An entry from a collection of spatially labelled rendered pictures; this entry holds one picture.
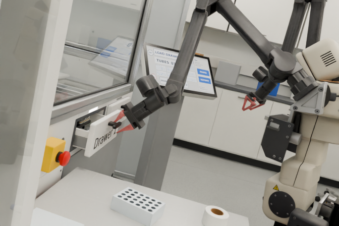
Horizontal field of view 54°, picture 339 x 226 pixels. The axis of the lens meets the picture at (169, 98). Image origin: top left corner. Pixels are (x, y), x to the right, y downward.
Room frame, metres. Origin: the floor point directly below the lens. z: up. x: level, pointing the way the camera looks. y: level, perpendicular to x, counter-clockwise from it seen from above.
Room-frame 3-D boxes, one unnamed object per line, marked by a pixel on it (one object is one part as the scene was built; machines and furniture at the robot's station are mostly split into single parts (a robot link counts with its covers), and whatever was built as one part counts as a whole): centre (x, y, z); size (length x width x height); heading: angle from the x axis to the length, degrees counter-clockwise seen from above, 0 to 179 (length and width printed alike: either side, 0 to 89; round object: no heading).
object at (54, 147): (0.83, 0.27, 0.88); 0.07 x 0.05 x 0.07; 174
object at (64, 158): (0.83, 0.23, 0.88); 0.04 x 0.03 x 0.04; 174
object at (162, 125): (2.15, -0.02, 0.51); 0.50 x 0.45 x 1.02; 31
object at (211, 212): (0.90, -0.21, 0.78); 0.07 x 0.07 x 0.04
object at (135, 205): (0.86, 0.01, 0.78); 0.12 x 0.08 x 0.04; 68
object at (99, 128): (1.16, 0.20, 0.87); 0.29 x 0.02 x 0.11; 174
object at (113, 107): (1.48, 0.21, 0.87); 0.29 x 0.02 x 0.11; 174
